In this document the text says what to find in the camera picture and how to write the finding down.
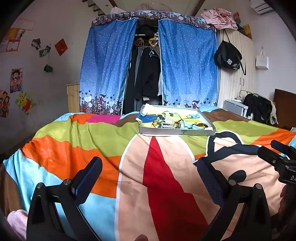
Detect yellow cartoon wall sticker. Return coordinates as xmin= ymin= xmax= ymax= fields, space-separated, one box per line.
xmin=16 ymin=90 xmax=35 ymax=115

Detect black tote bag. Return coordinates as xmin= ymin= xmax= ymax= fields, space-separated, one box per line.
xmin=214 ymin=29 xmax=246 ymax=75

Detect black hanging clothes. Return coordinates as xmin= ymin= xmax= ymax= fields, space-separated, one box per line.
xmin=122 ymin=19 xmax=163 ymax=114

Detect brown wooden headboard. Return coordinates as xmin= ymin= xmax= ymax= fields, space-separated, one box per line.
xmin=273 ymin=89 xmax=296 ymax=130

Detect paper certificates on wall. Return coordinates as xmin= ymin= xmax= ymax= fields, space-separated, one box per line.
xmin=1 ymin=18 xmax=35 ymax=53

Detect pink cloth on wardrobe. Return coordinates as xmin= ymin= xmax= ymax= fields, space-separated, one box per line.
xmin=201 ymin=8 xmax=238 ymax=31

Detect wooden wardrobe cabinet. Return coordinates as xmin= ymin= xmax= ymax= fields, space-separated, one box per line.
xmin=216 ymin=27 xmax=258 ymax=110

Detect red square wall decoration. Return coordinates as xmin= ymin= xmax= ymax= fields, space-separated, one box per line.
xmin=54 ymin=38 xmax=68 ymax=56

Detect family cartoon poster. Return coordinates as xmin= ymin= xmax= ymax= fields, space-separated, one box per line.
xmin=0 ymin=89 xmax=10 ymax=118

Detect white paper gift bag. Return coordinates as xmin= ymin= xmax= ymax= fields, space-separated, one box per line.
xmin=255 ymin=48 xmax=269 ymax=70

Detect person's left hand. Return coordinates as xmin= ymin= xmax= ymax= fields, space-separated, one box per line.
xmin=134 ymin=234 xmax=148 ymax=241

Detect black clothes pile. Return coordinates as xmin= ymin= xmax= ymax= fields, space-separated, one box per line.
xmin=243 ymin=93 xmax=278 ymax=125

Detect person's right hand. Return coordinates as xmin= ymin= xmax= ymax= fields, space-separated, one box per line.
xmin=278 ymin=184 xmax=295 ymax=224

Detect white jewelry tray box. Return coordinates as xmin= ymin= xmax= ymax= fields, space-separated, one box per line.
xmin=136 ymin=104 xmax=216 ymax=136

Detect colourful cartoon bed cover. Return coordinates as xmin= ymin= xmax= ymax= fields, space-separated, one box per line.
xmin=1 ymin=106 xmax=295 ymax=240

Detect white air conditioner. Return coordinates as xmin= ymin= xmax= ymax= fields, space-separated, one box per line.
xmin=249 ymin=0 xmax=274 ymax=16

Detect white bedside cabinet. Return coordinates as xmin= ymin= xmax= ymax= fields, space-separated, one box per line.
xmin=223 ymin=99 xmax=253 ymax=120

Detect anime poster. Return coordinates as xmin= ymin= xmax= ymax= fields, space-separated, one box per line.
xmin=10 ymin=68 xmax=23 ymax=93

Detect small wall photos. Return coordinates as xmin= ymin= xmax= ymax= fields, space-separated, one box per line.
xmin=31 ymin=38 xmax=52 ymax=58

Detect small green wall ornament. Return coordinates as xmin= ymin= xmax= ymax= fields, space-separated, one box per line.
xmin=44 ymin=64 xmax=53 ymax=73

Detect wooden side cabinet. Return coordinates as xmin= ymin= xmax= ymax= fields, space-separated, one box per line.
xmin=67 ymin=83 xmax=80 ymax=113

